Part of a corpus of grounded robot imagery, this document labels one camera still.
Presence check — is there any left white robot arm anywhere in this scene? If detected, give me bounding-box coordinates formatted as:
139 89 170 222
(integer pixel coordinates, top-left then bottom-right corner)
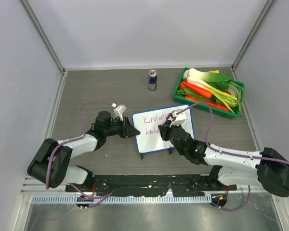
27 111 141 192

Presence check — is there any red bull can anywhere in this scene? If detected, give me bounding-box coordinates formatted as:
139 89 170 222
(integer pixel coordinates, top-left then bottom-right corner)
148 70 158 90

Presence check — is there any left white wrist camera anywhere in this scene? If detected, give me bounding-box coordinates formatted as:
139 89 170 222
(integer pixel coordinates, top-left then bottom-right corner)
114 104 127 121

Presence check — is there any green plastic tray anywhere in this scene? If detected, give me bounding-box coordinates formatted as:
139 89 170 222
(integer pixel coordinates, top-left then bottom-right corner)
173 67 240 119

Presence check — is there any small orange carrot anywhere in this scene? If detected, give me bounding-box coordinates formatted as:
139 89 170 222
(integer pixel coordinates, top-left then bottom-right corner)
184 96 230 112

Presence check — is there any white slotted cable duct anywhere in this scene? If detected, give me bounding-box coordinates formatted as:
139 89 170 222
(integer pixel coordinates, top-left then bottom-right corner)
31 194 211 205

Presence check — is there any white green bok choy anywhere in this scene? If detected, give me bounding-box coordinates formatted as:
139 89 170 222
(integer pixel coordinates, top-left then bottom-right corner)
183 68 231 90

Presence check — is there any green onion bunch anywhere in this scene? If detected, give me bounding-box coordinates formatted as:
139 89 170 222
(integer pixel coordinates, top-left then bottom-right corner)
196 81 246 113

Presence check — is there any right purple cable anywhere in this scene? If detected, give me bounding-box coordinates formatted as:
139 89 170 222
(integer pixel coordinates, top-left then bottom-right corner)
180 102 289 212

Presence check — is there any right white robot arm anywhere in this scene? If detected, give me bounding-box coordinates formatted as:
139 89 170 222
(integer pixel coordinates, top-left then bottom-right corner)
158 120 289 197

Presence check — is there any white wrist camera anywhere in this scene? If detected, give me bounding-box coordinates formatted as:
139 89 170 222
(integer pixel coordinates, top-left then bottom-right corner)
170 110 187 127
114 104 127 121

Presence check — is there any large orange carrot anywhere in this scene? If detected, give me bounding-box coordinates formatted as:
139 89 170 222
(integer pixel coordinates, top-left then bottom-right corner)
179 81 212 99

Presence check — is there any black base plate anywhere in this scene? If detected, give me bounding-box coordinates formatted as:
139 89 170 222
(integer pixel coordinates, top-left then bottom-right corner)
75 174 237 197

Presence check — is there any purple cable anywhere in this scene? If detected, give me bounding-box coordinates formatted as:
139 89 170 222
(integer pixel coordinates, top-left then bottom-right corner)
45 100 116 210
180 102 289 212

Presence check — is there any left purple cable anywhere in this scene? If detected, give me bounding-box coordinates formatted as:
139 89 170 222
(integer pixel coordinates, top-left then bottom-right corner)
45 100 116 210

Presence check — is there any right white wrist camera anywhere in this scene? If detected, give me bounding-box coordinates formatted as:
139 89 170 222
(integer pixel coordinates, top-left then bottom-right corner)
170 110 187 127

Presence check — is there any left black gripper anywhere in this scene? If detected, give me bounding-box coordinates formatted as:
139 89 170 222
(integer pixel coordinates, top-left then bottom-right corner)
105 116 140 139

